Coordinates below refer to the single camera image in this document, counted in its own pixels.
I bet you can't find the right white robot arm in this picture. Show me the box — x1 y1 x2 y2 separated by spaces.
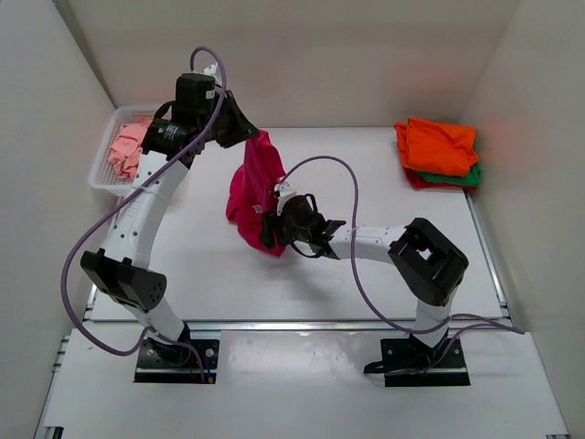
260 193 469 367

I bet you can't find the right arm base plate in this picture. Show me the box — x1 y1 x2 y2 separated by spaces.
363 336 471 388

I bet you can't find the green folded t shirt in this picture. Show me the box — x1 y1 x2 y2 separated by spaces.
415 162 482 187

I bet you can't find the white plastic basket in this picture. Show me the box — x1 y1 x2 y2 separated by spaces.
88 104 157 197

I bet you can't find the purple cable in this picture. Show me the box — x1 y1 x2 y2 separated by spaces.
60 45 228 383
276 155 527 374

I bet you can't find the orange folded t shirt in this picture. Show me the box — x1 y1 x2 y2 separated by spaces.
394 117 479 177

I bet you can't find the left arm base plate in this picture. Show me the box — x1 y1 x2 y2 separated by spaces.
133 338 220 385

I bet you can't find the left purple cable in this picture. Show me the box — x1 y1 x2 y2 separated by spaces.
60 45 228 383

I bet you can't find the aluminium table rail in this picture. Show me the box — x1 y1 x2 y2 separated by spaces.
81 319 517 334

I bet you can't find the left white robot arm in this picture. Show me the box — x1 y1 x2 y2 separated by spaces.
80 72 259 365

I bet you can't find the magenta t shirt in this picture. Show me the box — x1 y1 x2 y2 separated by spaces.
226 130 285 258

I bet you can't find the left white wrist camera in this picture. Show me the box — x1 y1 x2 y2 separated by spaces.
202 63 224 87

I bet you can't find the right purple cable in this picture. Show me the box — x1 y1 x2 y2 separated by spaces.
276 155 527 374

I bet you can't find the pink t shirt in basket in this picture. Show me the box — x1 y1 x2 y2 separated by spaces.
108 119 150 180

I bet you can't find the red folded t shirt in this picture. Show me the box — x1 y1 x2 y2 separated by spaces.
403 168 476 191

